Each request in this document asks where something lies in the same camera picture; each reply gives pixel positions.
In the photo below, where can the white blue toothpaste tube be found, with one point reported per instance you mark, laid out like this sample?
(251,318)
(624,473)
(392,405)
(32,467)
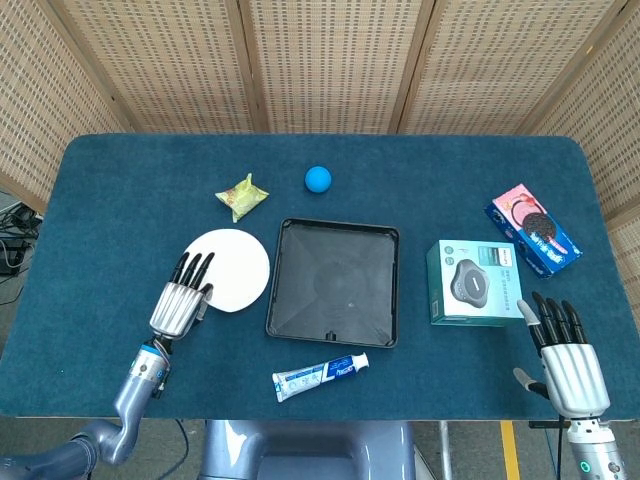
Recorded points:
(320,375)

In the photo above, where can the white round plate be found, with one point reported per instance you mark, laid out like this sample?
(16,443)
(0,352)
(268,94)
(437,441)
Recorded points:
(235,272)

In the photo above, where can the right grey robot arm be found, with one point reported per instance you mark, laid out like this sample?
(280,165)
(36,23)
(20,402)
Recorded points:
(595,447)

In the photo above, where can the teal Philips speaker box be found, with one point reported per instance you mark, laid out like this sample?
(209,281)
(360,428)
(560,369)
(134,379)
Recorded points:
(475,282)

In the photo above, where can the yellow-green snack packet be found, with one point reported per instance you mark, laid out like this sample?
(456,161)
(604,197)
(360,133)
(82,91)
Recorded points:
(242,198)

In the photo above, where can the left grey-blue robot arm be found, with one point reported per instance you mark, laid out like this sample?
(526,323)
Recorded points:
(110,415)

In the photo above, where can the metal table leg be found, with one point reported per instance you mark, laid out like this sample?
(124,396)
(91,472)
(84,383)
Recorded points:
(444,450)

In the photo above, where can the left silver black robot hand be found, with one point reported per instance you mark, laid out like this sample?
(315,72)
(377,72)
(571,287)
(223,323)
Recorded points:
(175,305)

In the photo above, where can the grey-blue robot torso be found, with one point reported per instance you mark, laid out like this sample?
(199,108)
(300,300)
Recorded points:
(307,450)

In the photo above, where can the dark blue table cloth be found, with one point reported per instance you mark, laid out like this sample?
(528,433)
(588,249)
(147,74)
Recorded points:
(320,280)

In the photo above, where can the black square plastic tray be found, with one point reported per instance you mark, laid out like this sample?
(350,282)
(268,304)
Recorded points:
(335,282)

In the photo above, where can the woven bamboo folding screen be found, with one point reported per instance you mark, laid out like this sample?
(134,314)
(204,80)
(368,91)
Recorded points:
(320,65)

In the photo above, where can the pink blue cookie box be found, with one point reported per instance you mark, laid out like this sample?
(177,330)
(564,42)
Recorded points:
(532,230)

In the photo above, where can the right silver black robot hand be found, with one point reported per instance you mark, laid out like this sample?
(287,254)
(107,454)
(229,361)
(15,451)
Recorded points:
(570,365)

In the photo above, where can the blue ball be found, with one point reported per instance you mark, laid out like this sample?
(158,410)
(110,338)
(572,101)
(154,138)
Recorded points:
(318,179)

